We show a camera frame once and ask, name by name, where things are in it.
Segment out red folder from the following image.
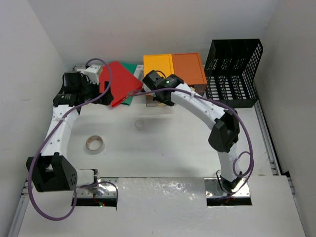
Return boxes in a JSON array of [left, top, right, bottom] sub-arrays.
[[100, 61, 143, 107]]

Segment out small clear tape roll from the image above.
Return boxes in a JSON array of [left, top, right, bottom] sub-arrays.
[[135, 119, 145, 130]]

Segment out large clear tape roll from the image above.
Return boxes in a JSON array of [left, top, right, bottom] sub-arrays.
[[85, 135, 105, 155]]

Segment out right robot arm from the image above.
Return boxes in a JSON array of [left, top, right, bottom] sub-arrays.
[[142, 70, 242, 192]]

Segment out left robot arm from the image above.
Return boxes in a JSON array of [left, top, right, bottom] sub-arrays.
[[26, 65, 100, 193]]

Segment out yellow drawer box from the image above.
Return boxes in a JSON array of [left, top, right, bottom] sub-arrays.
[[143, 54, 174, 77]]

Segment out green folder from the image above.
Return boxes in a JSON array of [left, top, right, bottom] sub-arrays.
[[121, 63, 139, 93]]

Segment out orange drawer box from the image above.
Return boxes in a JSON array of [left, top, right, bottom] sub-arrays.
[[172, 53, 207, 96]]

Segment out black mesh file rack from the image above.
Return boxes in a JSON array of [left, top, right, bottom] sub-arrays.
[[204, 39, 263, 108]]

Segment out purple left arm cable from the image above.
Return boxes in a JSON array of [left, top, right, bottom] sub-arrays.
[[27, 58, 119, 221]]

